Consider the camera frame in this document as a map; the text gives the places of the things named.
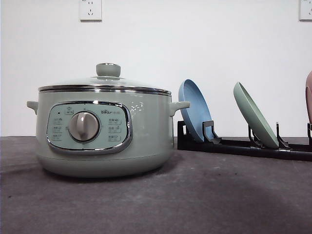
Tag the glass steamer lid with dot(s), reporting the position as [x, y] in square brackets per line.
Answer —
[107, 79]

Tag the green plate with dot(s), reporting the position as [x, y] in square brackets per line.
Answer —
[257, 122]

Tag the blue plate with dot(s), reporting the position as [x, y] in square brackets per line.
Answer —
[198, 111]

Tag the green electric steamer pot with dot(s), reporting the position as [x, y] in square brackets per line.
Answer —
[104, 130]

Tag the black plate rack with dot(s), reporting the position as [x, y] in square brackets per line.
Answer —
[252, 147]

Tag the pink plate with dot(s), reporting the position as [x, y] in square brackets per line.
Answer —
[308, 94]

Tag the white wall socket left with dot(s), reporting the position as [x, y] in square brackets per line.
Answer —
[90, 11]

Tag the white wall socket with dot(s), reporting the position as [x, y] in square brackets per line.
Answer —
[305, 11]
[90, 11]

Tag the white wall socket right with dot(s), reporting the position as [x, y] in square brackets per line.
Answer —
[305, 11]

